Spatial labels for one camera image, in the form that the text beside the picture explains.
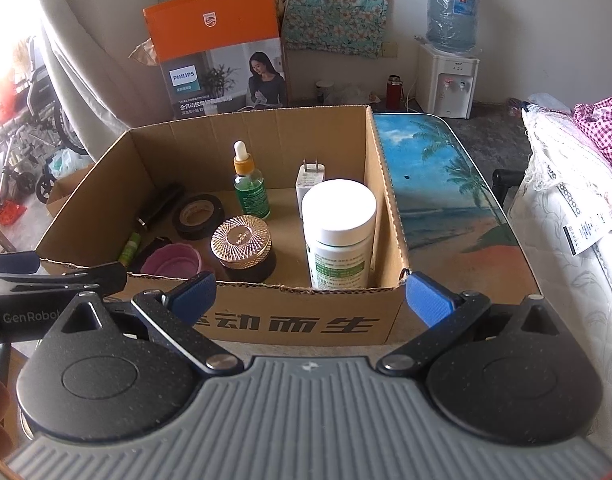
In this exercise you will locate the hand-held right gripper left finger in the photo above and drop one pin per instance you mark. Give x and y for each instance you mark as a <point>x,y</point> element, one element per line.
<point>193,297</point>

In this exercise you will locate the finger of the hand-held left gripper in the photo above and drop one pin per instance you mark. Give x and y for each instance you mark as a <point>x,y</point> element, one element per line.
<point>106,275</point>
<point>13,261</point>

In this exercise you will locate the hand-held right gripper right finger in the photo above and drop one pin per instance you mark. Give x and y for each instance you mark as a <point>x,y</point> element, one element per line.
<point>428,300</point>

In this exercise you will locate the green tube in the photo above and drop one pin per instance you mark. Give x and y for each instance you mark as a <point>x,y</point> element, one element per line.
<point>129,249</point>

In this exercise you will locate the pink silicone cup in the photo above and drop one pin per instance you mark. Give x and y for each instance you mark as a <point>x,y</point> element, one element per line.
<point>171,262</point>

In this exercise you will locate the black tape roll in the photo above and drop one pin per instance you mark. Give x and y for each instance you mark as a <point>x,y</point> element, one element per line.
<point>198,227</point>

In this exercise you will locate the gold lid cream jar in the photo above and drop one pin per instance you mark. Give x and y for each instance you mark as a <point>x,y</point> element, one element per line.
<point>241,240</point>

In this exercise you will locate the black cylinder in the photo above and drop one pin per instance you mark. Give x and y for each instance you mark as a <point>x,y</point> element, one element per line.
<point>158,205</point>

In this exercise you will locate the brown cardboard box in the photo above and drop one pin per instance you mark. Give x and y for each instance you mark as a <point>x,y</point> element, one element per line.
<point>296,327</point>

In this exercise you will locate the white lid supplement bottle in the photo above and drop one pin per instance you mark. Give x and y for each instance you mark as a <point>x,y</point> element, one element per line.
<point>338,240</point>

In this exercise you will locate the green dropper bottle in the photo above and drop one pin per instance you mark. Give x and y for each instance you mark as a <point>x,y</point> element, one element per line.
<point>253,195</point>

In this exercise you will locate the white charger plug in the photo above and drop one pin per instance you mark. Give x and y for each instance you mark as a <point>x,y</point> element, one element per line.
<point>308,185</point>

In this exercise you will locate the red basket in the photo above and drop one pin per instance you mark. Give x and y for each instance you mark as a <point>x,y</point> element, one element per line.
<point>6,210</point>

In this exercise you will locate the small cardboard box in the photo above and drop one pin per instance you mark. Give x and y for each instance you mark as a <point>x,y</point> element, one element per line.
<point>66,195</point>

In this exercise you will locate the white plastic bag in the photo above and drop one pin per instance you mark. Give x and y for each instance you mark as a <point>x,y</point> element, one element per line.
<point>71,162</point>

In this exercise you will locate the white mattress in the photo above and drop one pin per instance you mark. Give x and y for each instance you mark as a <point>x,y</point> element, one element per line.
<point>571,310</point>

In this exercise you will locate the wheelchair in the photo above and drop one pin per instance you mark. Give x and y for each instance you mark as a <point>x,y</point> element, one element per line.
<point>41,105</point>

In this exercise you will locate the red thermos bottle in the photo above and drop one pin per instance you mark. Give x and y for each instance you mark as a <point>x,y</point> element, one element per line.
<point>393,92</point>

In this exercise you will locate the grey curtain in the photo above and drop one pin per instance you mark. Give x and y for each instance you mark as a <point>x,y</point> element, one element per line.
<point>81,60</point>

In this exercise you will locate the white water dispenser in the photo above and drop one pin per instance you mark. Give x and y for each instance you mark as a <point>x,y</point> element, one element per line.
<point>448,85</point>

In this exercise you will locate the clear plastic bag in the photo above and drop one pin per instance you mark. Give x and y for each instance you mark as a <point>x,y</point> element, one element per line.
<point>353,94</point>

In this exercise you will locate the glass jar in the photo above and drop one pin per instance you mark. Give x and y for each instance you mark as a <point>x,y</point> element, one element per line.
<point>324,92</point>

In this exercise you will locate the pink checkered cloth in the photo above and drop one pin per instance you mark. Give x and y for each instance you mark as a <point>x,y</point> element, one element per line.
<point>603,130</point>

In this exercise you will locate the orange printed carton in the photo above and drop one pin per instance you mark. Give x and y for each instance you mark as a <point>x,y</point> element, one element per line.
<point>206,20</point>

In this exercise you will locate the blue water jug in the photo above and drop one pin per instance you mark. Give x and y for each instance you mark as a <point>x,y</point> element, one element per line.
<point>451,15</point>

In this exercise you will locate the floral cloth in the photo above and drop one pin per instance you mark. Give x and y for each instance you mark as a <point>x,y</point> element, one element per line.
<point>336,5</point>

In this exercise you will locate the wall socket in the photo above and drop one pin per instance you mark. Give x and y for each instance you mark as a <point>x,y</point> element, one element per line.
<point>390,50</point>

